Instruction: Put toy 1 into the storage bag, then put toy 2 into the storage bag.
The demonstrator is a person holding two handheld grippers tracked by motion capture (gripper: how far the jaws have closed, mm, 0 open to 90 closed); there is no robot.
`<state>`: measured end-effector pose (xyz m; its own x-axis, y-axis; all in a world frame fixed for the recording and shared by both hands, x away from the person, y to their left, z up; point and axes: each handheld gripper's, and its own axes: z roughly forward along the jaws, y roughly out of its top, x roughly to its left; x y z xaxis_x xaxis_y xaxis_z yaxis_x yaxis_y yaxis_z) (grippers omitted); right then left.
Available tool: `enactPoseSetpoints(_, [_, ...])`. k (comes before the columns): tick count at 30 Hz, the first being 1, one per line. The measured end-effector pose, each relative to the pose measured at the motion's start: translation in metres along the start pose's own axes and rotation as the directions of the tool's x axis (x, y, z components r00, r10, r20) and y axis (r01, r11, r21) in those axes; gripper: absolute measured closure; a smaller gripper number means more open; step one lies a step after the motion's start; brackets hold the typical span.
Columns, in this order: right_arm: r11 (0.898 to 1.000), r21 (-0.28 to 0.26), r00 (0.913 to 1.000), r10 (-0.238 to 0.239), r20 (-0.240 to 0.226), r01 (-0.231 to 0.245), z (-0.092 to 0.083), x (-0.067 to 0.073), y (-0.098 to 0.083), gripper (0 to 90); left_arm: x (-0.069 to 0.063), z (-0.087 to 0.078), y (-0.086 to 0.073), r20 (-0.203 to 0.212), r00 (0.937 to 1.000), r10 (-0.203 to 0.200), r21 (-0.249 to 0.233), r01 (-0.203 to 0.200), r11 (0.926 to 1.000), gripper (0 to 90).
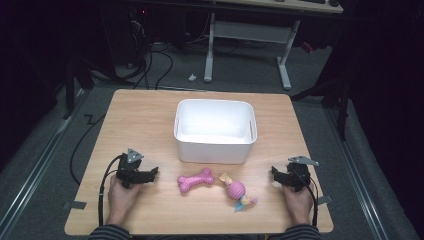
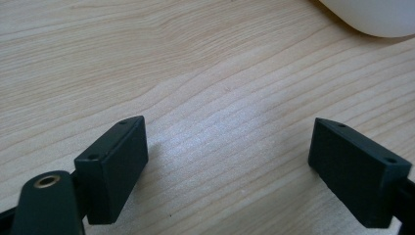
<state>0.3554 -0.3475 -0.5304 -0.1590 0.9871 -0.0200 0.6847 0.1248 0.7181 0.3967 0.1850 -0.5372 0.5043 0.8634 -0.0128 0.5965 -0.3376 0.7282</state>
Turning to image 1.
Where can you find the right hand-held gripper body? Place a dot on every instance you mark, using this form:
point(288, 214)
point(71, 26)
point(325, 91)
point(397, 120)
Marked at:
point(298, 175)

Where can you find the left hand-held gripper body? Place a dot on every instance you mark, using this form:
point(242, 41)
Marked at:
point(128, 168)

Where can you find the pink bone toy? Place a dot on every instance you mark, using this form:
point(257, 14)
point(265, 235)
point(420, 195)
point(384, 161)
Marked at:
point(195, 180)

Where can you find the white plastic bin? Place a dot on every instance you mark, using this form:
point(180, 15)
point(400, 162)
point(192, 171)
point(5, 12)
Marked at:
point(215, 131)

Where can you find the person's right hand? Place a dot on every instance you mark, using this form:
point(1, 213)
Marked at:
point(299, 205)

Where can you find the person's left hand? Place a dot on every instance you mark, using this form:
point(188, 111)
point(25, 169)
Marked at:
point(119, 201)

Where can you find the grey tape strip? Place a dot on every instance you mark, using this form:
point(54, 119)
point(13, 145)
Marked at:
point(75, 205)
point(325, 200)

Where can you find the black metal stand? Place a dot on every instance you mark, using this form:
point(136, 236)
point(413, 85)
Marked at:
point(70, 91)
point(343, 110)

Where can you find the white paper scrap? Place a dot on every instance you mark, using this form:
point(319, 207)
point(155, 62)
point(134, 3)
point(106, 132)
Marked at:
point(192, 77)

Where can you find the dark computer tower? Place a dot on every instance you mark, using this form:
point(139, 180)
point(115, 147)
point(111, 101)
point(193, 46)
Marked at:
point(131, 31)

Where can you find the desk with white legs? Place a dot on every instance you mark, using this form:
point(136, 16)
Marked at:
point(249, 32)

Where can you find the metal floor rail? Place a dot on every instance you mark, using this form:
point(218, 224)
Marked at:
point(36, 160)
point(358, 173)

